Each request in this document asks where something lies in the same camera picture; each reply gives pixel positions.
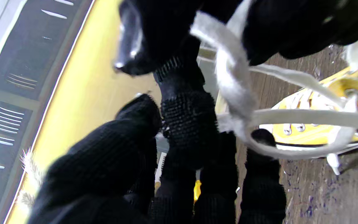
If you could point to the white shoelace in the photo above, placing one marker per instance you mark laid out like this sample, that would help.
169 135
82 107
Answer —
235 90

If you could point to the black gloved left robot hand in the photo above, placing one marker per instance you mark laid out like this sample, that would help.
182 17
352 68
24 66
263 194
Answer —
104 161

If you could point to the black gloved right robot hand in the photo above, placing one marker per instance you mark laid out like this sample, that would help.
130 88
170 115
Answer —
166 25

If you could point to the small yellow lemon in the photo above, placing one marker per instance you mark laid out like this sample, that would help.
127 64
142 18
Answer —
197 189
157 185

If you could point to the yellow canvas sneaker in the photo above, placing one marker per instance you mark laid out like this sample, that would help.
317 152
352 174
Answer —
309 135

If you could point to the pale pampas grass plumes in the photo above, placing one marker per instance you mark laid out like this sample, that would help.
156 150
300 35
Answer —
31 174

